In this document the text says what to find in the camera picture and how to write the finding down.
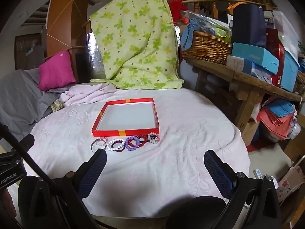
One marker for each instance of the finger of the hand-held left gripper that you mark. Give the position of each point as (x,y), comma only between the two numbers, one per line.
(28,142)

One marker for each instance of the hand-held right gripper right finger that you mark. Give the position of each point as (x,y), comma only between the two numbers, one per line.
(216,171)

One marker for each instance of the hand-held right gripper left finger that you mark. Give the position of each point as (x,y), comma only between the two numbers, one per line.
(95,169)

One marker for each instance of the grey translucent bangle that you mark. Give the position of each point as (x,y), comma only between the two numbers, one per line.
(92,145)

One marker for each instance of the dark red bangle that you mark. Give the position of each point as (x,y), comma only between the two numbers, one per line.
(120,149)

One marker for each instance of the red shallow box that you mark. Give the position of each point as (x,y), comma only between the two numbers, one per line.
(107,132)

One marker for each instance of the white remote control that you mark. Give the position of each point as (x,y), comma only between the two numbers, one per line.
(259,173)

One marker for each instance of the small patterned cloth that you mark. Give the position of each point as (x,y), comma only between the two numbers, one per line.
(56,105)

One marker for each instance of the grey blanket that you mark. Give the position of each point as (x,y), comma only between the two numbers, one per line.
(19,95)

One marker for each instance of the pale pink blanket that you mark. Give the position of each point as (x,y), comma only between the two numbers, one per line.
(178,128)

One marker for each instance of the floral cardboard box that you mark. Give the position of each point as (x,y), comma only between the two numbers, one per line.
(290,183)

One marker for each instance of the magenta pillow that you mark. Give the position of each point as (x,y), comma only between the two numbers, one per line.
(56,72)

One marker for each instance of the stack of folded cloths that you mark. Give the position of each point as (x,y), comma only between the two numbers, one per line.
(274,121)

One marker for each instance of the wooden table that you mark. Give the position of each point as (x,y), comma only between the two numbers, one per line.
(250,93)

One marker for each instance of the white and blue box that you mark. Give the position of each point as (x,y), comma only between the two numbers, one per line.
(261,72)

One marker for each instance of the white cardboard box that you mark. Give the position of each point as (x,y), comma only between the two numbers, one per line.
(236,63)

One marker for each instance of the light blue cardboard box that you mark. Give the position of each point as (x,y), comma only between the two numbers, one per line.
(252,54)

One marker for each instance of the large wicker basket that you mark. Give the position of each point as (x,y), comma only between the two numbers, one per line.
(207,47)

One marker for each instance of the small wicker basket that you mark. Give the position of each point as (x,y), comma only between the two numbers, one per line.
(301,77)

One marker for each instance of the brown wooden panel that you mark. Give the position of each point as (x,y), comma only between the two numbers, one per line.
(64,16)

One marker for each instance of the green floral quilt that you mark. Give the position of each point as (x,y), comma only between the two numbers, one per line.
(133,40)

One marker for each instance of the blue cloth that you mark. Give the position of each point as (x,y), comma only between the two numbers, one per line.
(190,33)

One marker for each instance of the clear plastic bag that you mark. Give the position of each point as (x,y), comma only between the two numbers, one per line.
(214,26)

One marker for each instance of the navy bag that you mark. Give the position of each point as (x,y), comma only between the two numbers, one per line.
(247,23)

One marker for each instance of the clear plastic container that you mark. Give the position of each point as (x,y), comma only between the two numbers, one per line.
(286,28)

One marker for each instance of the red cloth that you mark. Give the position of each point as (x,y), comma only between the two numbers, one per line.
(176,9)

